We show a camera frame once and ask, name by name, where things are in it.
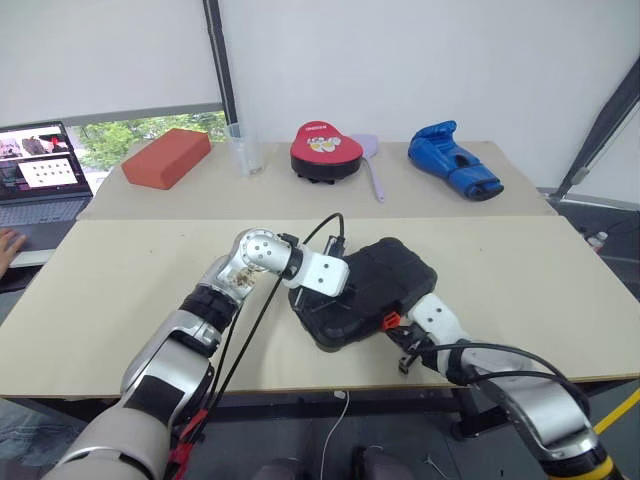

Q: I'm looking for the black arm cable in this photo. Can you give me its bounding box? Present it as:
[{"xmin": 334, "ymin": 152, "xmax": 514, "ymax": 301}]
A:
[
  {"xmin": 414, "ymin": 339, "xmax": 594, "ymax": 431},
  {"xmin": 207, "ymin": 212, "xmax": 347, "ymax": 419},
  {"xmin": 209, "ymin": 299, "xmax": 244, "ymax": 404}
]

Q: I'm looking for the clear plastic measuring cup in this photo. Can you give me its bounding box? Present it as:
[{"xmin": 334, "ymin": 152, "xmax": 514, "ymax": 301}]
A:
[{"xmin": 227, "ymin": 121, "xmax": 266, "ymax": 177}]

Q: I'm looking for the black plastic tool case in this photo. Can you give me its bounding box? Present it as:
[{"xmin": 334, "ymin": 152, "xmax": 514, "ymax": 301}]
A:
[{"xmin": 288, "ymin": 237, "xmax": 440, "ymax": 351}]

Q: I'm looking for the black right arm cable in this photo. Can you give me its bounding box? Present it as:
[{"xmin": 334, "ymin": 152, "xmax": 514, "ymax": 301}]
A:
[{"xmin": 414, "ymin": 339, "xmax": 594, "ymax": 431}]

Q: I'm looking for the dark diagonal beam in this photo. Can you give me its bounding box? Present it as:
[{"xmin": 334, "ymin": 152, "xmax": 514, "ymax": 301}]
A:
[{"xmin": 552, "ymin": 64, "xmax": 640, "ymax": 201}]

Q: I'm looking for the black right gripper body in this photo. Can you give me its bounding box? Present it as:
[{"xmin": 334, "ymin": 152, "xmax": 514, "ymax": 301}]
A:
[{"xmin": 394, "ymin": 324, "xmax": 442, "ymax": 374}]

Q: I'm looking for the bare person hand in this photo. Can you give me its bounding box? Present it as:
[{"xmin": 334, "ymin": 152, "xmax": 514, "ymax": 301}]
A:
[{"xmin": 0, "ymin": 227, "xmax": 30, "ymax": 279}]

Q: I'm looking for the grey laptop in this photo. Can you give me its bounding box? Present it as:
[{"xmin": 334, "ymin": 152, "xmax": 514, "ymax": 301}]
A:
[{"xmin": 0, "ymin": 121, "xmax": 95, "ymax": 229}]

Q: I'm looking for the black window frame post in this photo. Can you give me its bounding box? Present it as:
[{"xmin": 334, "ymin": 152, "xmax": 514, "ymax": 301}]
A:
[{"xmin": 203, "ymin": 0, "xmax": 240, "ymax": 136}]

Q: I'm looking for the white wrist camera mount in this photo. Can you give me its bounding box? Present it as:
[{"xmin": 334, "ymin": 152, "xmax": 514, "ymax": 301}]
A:
[
  {"xmin": 279, "ymin": 248, "xmax": 350, "ymax": 300},
  {"xmin": 407, "ymin": 293, "xmax": 472, "ymax": 354}
]

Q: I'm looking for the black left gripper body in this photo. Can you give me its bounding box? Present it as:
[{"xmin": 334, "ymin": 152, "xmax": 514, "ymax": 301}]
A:
[{"xmin": 291, "ymin": 284, "xmax": 361, "ymax": 315}]

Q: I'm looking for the thin white cable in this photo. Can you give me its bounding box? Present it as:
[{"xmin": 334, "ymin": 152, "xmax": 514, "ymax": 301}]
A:
[{"xmin": 321, "ymin": 389, "xmax": 351, "ymax": 480}]

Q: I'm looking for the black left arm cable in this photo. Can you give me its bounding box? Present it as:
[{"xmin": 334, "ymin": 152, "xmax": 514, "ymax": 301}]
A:
[
  {"xmin": 209, "ymin": 299, "xmax": 244, "ymax": 404},
  {"xmin": 207, "ymin": 212, "xmax": 347, "ymax": 419}
]

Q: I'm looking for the blue boxing glove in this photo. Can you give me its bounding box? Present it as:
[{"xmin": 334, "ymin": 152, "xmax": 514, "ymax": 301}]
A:
[{"xmin": 407, "ymin": 119, "xmax": 505, "ymax": 203}]

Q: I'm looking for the red heart-shaped boxing pad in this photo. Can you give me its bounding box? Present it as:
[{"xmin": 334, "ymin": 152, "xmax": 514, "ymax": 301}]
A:
[{"xmin": 289, "ymin": 119, "xmax": 369, "ymax": 185}]

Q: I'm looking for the red foam brick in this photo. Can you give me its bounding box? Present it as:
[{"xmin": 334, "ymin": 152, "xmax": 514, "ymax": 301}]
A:
[{"xmin": 121, "ymin": 128, "xmax": 212, "ymax": 191}]

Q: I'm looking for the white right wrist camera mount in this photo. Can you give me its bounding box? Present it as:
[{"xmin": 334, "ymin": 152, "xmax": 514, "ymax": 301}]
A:
[{"xmin": 407, "ymin": 293, "xmax": 472, "ymax": 354}]

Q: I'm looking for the purple fly swatter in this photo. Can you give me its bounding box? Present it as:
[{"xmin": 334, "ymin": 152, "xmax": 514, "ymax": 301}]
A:
[{"xmin": 348, "ymin": 132, "xmax": 387, "ymax": 204}]

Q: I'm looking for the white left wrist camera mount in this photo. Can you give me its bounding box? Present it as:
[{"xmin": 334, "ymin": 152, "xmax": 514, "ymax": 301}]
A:
[{"xmin": 279, "ymin": 248, "xmax": 350, "ymax": 300}]

